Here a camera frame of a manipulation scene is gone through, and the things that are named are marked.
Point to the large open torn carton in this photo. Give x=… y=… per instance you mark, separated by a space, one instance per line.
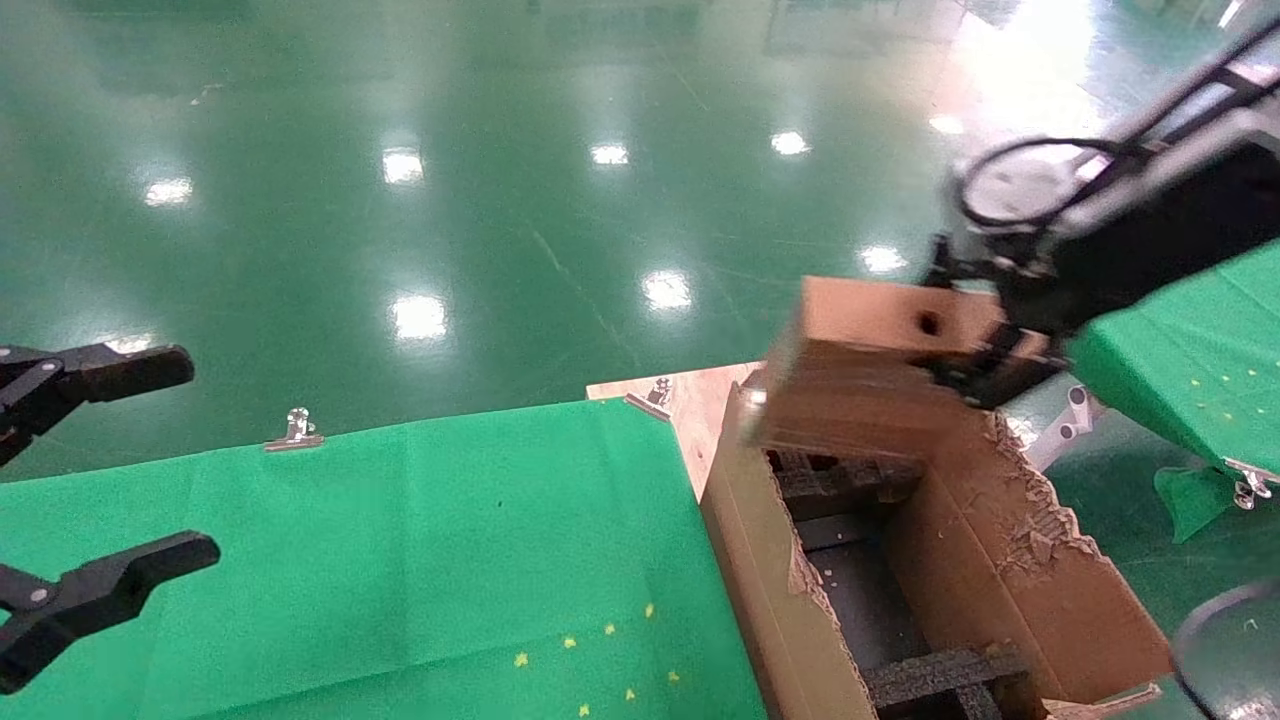
x=760 y=560

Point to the black foam insert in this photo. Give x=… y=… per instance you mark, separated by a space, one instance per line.
x=870 y=600

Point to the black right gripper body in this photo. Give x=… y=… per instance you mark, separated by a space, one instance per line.
x=1140 y=250

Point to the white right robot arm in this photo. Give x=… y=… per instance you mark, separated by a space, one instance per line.
x=1190 y=150

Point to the grey metal table leg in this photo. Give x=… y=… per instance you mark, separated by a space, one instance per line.
x=1070 y=425

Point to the small cardboard box with hole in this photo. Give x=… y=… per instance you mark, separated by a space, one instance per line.
x=850 y=380

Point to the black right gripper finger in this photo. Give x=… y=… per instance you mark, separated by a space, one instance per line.
x=975 y=275
x=1010 y=365

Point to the dark round rimmed object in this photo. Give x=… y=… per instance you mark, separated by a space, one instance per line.
x=1235 y=660

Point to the green tablecloth with yellow marks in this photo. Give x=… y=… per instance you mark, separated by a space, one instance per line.
x=400 y=560

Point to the plain green tablecloth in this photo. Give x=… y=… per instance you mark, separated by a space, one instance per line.
x=1180 y=370

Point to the silver binder clip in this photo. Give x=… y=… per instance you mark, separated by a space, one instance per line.
x=655 y=393
x=1248 y=485
x=297 y=437

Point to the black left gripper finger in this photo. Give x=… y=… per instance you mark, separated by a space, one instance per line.
x=110 y=585
x=110 y=372

